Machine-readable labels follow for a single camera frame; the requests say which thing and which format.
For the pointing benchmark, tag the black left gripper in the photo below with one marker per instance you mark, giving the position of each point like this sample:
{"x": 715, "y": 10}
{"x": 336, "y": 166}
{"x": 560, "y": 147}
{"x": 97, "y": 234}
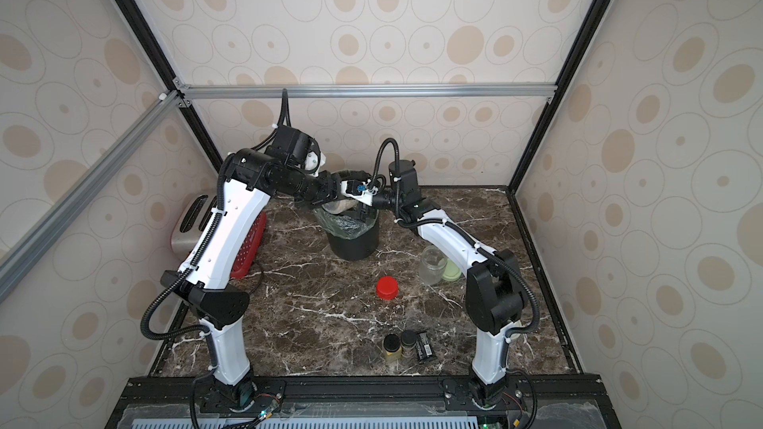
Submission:
{"x": 332, "y": 186}

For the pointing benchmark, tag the red jar lid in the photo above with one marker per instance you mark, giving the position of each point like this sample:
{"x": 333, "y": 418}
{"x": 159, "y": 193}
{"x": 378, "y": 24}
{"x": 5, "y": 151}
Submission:
{"x": 387, "y": 288}

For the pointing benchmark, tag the clear oatmeal jar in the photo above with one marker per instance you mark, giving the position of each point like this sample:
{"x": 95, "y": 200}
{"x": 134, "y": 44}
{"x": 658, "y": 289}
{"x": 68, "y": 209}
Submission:
{"x": 432, "y": 264}

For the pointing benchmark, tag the light green jar lid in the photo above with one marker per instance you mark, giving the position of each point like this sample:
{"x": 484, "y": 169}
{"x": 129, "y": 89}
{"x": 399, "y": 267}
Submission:
{"x": 451, "y": 272}

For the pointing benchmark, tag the red lid oatmeal jar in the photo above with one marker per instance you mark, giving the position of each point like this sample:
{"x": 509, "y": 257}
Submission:
{"x": 349, "y": 207}

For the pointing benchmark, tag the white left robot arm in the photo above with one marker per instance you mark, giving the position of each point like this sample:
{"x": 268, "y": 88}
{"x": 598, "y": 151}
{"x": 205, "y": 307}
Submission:
{"x": 289, "y": 162}

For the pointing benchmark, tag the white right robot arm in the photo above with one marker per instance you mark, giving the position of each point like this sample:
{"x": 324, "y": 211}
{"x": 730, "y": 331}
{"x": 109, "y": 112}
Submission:
{"x": 499, "y": 301}

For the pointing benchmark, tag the black trash bin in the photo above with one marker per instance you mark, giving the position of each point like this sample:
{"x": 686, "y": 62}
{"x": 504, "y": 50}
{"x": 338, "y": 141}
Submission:
{"x": 358, "y": 249}

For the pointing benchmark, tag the red polka dot toaster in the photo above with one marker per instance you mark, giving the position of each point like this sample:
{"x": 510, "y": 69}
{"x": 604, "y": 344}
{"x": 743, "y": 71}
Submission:
{"x": 193, "y": 221}

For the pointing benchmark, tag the yellow spice jar black lid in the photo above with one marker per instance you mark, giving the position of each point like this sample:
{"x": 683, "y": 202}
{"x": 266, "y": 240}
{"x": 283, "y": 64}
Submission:
{"x": 392, "y": 349}

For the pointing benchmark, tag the dark spice jar black lid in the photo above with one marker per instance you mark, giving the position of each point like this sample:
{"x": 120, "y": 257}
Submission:
{"x": 409, "y": 341}

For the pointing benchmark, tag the small black box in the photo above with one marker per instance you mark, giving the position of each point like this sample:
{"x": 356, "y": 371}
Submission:
{"x": 424, "y": 350}

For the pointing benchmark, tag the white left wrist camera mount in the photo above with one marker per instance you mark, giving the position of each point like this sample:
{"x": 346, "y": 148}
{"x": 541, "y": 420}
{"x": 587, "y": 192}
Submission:
{"x": 313, "y": 163}

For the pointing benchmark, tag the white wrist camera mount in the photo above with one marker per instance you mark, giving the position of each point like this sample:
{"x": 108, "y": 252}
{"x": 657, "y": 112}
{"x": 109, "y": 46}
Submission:
{"x": 358, "y": 191}
{"x": 313, "y": 163}

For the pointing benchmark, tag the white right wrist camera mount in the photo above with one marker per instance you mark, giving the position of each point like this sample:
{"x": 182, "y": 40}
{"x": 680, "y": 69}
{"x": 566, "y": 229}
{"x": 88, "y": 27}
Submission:
{"x": 358, "y": 191}

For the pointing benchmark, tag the aluminium frame rail back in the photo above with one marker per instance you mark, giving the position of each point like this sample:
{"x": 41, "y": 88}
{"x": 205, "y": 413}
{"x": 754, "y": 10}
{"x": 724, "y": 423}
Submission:
{"x": 385, "y": 91}

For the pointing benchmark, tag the aluminium frame rail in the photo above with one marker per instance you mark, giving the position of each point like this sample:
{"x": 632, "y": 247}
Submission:
{"x": 385, "y": 91}
{"x": 22, "y": 258}

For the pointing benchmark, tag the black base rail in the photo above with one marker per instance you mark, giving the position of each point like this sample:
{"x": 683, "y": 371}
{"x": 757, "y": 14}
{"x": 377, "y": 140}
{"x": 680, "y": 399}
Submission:
{"x": 527, "y": 401}

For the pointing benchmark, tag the aluminium frame rail left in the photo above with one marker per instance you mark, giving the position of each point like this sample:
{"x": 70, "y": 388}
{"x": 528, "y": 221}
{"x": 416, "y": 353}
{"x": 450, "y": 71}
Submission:
{"x": 22, "y": 258}

